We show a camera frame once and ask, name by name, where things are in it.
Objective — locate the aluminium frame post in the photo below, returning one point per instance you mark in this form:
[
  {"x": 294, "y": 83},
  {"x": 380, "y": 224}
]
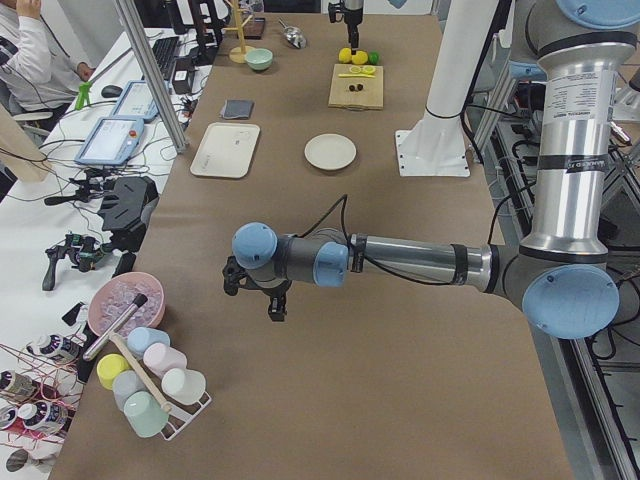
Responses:
[{"x": 136, "y": 34}]

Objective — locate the white cup rack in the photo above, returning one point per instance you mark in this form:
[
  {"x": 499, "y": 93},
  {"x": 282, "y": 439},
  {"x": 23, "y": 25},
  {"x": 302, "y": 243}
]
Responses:
[{"x": 180, "y": 415}]

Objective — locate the pink cup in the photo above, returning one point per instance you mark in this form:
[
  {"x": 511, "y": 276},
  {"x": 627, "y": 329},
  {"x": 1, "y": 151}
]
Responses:
[{"x": 159, "y": 358}]

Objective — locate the seated person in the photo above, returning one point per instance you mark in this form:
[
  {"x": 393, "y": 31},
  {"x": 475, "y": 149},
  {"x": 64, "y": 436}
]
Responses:
[{"x": 35, "y": 68}]

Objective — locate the black keyboard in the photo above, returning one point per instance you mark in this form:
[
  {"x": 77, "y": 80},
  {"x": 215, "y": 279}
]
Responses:
[{"x": 164, "y": 52}]

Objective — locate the grey cup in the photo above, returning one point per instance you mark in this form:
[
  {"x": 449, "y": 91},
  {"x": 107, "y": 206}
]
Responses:
[{"x": 125, "y": 385}]

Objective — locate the yellow lemon near scoop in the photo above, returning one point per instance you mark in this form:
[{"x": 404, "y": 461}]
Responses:
[{"x": 345, "y": 55}]

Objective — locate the yellow lemon middle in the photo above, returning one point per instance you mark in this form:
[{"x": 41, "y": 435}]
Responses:
[{"x": 360, "y": 57}]

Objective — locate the bamboo cutting board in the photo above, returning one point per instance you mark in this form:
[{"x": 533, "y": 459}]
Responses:
[{"x": 371, "y": 98}]

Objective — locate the green lime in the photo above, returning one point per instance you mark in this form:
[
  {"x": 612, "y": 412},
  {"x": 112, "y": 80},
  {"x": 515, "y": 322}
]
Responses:
[{"x": 373, "y": 58}]

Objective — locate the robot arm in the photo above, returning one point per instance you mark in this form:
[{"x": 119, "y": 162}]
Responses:
[
  {"x": 557, "y": 275},
  {"x": 350, "y": 12}
]

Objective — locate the yellow plastic knife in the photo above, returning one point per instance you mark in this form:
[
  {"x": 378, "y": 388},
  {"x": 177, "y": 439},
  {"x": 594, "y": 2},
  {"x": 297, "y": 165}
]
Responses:
[{"x": 356, "y": 75}]

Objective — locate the teach pendant far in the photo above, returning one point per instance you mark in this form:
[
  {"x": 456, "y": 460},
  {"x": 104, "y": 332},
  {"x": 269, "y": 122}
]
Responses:
[{"x": 136, "y": 100}]

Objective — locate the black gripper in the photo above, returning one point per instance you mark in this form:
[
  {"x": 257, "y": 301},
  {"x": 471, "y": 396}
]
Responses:
[
  {"x": 273, "y": 290},
  {"x": 354, "y": 18}
]

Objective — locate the computer mouse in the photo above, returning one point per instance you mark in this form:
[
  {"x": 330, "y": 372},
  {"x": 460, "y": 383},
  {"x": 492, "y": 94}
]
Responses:
[{"x": 111, "y": 91}]

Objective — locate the teach pendant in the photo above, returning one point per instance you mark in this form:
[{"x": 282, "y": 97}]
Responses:
[
  {"x": 111, "y": 142},
  {"x": 136, "y": 100}
]

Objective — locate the mint green bowl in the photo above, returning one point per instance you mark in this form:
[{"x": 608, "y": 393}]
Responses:
[{"x": 259, "y": 59}]

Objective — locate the teach pendant near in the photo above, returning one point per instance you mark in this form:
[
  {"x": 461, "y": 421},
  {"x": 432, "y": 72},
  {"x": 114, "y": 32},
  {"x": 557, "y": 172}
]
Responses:
[{"x": 111, "y": 142}]

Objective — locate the yellow cup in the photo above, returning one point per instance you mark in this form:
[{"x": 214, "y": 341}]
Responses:
[{"x": 109, "y": 367}]

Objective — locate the cream rectangular tray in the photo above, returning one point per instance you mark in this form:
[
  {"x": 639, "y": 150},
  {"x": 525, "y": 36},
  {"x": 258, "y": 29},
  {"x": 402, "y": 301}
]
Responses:
[{"x": 226, "y": 150}]

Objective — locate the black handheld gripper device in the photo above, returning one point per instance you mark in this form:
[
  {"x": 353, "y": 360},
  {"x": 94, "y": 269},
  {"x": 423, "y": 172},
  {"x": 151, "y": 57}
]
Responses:
[{"x": 84, "y": 252}]

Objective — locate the mint cup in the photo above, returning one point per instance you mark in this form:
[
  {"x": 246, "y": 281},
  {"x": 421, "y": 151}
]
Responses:
[{"x": 144, "y": 414}]

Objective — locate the round beige plate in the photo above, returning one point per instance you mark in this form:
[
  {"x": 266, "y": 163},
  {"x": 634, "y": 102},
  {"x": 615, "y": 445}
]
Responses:
[{"x": 330, "y": 151}]

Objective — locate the pink bowl of ice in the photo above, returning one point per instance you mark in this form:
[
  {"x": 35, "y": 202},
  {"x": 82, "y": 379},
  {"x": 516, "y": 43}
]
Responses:
[{"x": 117, "y": 294}]

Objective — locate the wooden cup tree stand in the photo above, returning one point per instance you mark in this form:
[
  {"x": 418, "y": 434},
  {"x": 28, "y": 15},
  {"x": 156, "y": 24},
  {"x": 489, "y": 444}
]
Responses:
[{"x": 238, "y": 53}]

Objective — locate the grey folded cloth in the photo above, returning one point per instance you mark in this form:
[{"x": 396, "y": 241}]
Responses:
[{"x": 234, "y": 109}]

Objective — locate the white cup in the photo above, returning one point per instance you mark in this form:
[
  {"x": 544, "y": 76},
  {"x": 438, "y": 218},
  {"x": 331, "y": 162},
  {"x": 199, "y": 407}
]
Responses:
[{"x": 184, "y": 385}]

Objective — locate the steel scoop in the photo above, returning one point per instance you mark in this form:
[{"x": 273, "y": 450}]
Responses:
[{"x": 293, "y": 35}]

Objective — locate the steel muddler in bowl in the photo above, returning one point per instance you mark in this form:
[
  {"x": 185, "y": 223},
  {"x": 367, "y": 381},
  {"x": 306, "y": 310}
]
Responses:
[{"x": 92, "y": 351}]

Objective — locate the blue cup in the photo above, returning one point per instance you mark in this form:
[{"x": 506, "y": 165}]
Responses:
[{"x": 141, "y": 338}]

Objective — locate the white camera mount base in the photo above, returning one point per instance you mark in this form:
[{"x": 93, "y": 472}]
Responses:
[{"x": 435, "y": 146}]

